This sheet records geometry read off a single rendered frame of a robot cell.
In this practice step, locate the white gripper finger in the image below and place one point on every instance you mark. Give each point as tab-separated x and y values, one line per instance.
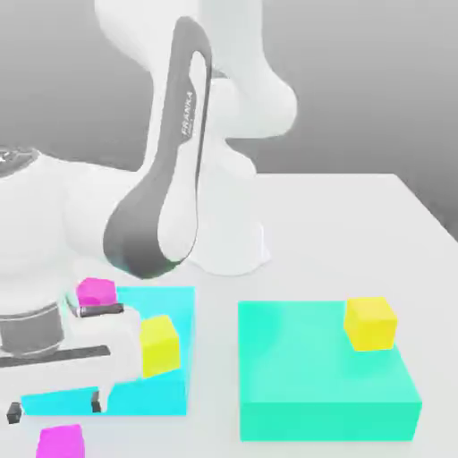
14	413
96	401

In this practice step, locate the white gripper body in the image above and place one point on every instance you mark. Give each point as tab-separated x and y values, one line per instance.
89	332

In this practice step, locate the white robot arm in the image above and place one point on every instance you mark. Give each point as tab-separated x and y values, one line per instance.
143	232

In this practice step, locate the small magenta cube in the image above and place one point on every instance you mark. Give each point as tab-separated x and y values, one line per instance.
61	442
94	291

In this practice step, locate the small yellow cube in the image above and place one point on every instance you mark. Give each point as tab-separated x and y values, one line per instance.
370	323
159	347

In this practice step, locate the large cyan box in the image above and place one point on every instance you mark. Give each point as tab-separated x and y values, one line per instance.
168	300

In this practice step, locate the large turquoise box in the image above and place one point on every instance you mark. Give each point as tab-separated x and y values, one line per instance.
304	357

